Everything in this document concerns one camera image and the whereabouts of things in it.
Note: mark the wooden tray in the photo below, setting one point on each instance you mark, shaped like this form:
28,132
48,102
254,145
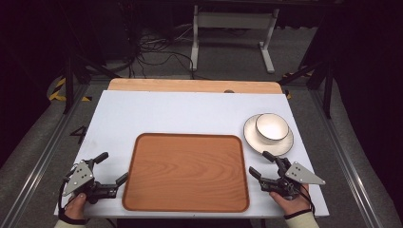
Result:
187,172

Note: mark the white bowl with dark rim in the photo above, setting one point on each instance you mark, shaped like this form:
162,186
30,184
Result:
272,128

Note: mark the person's right hand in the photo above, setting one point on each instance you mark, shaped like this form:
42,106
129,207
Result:
293,205

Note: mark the aluminium rail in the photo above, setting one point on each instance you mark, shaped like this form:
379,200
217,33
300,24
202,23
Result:
345,164
38,164

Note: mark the person's left hand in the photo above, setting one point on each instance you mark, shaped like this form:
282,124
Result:
76,207

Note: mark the black tripod stand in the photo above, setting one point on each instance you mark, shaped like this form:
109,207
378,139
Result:
79,72
320,76

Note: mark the white plate with dark rim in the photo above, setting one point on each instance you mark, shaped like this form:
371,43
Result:
253,141

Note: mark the white metal stand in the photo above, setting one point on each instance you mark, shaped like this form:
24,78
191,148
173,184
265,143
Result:
233,20

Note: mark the white table board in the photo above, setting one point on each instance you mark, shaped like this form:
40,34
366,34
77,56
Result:
177,110

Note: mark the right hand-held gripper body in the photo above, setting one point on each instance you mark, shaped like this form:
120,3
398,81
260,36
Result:
301,175

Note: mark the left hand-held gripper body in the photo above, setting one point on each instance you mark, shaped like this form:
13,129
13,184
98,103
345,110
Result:
79,179

